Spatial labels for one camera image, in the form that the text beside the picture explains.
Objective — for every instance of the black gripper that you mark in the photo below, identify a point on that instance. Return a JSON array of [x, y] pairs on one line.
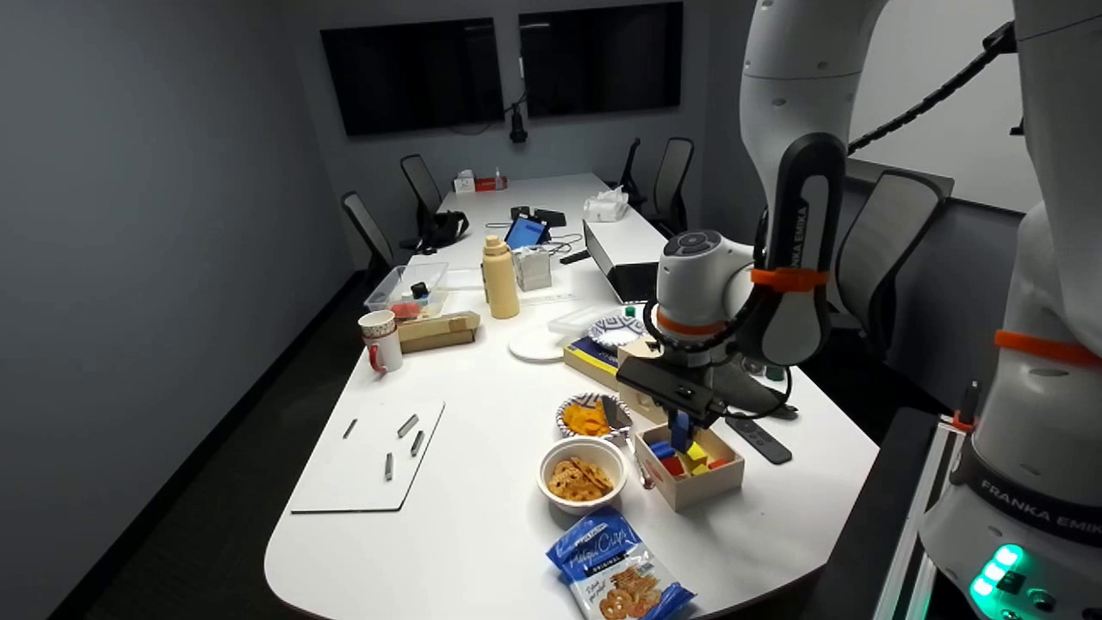
[[672, 391]]

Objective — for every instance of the blue rectangular block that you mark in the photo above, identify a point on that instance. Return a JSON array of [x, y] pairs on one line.
[[679, 429]]

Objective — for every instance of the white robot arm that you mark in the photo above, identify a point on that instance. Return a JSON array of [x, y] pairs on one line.
[[1020, 520]]

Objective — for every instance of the wooden tray box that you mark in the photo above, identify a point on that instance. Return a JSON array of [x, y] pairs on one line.
[[694, 477]]

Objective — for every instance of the white box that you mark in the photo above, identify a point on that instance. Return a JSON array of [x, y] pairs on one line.
[[620, 242]]

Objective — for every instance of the wooden block holder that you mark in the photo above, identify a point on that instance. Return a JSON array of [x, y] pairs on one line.
[[440, 331]]

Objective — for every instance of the black cloth bundle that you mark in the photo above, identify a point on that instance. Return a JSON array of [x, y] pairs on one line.
[[756, 388]]

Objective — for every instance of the black remote control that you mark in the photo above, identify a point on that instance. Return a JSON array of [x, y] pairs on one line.
[[760, 439]]

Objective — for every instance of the bowl of orange snacks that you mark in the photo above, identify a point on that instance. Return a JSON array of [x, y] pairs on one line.
[[593, 416]]

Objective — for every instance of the yellow blue book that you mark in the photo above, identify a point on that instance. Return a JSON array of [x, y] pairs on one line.
[[593, 367]]

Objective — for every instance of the blue patterned bowl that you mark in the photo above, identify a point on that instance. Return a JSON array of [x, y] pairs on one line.
[[614, 331]]

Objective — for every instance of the white bowl of pretzels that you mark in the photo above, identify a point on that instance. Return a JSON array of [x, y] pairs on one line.
[[583, 475]]

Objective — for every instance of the black laptop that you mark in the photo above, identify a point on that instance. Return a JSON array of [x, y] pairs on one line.
[[630, 282]]

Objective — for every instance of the blue snack bag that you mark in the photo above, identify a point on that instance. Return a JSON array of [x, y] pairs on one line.
[[614, 576]]

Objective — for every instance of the white round plate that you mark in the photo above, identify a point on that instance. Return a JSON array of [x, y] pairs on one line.
[[534, 348]]

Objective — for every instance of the office chair far right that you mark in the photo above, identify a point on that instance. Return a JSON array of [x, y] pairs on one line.
[[664, 206]]

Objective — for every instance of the tan squeeze bottle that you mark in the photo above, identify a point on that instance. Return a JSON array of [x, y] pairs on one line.
[[501, 282]]

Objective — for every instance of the grey office chair right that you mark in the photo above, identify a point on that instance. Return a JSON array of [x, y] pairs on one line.
[[876, 246]]

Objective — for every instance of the black bag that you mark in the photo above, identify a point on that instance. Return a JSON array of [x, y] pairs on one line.
[[440, 229]]

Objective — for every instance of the white jar red label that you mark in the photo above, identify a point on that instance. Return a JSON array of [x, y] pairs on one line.
[[381, 339]]

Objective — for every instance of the black office chair far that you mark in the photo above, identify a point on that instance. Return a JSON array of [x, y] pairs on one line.
[[417, 176]]

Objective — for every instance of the black office chair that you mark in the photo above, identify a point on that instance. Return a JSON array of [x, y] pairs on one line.
[[366, 229], [417, 176]]

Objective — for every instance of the black office chair left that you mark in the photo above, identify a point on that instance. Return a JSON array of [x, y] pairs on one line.
[[366, 229]]

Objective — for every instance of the right wall monitor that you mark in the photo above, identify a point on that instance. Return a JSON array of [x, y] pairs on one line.
[[603, 59]]

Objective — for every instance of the wall monitor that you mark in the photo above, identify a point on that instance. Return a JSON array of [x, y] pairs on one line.
[[415, 79], [603, 59]]

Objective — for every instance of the left wall monitor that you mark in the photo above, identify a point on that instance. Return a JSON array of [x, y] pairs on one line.
[[415, 79]]

